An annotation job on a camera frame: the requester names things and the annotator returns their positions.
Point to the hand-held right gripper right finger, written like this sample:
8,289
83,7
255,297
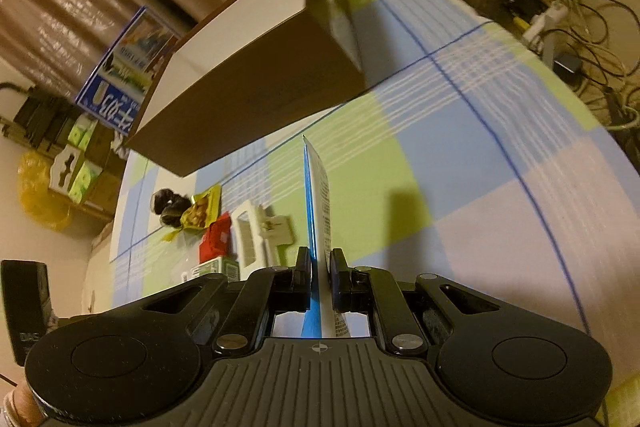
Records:
336,277

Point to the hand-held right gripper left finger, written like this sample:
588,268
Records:
303,274

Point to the white plastic holder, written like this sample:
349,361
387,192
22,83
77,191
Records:
247,237

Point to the blue and white sachet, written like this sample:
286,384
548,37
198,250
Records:
317,207

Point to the red snack packet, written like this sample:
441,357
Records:
216,239

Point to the brown cardboard box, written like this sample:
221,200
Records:
250,97

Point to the person's left hand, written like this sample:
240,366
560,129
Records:
20,412

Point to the green and white small box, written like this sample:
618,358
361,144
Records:
220,267

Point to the yellow plastic bag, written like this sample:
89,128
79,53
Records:
40,202

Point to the yellow snack packet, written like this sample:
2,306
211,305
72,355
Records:
201,209

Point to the green patterned box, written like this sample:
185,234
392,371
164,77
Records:
82,132
82,182

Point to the dark wrapped snack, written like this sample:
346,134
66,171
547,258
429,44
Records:
167,207

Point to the black bag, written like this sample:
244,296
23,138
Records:
40,117

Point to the blue milk carton box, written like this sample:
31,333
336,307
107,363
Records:
120,77

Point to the grey power adapter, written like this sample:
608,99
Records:
566,64

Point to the white power strip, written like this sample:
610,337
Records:
545,19

